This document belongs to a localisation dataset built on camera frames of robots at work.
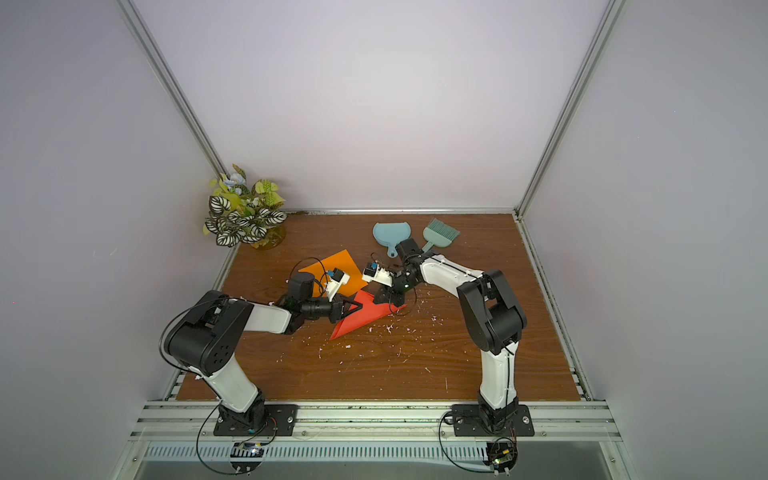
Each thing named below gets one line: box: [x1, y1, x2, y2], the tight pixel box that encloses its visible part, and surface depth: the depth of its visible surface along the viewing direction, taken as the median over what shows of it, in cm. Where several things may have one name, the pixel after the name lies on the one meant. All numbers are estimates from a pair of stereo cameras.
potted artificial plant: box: [202, 164, 287, 250], surface depth 95 cm
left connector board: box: [230, 442, 265, 477], surface depth 72 cm
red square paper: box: [330, 290, 407, 341], surface depth 89 cm
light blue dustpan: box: [372, 222, 411, 258], surface depth 116 cm
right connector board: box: [486, 442, 518, 477], surface depth 71 cm
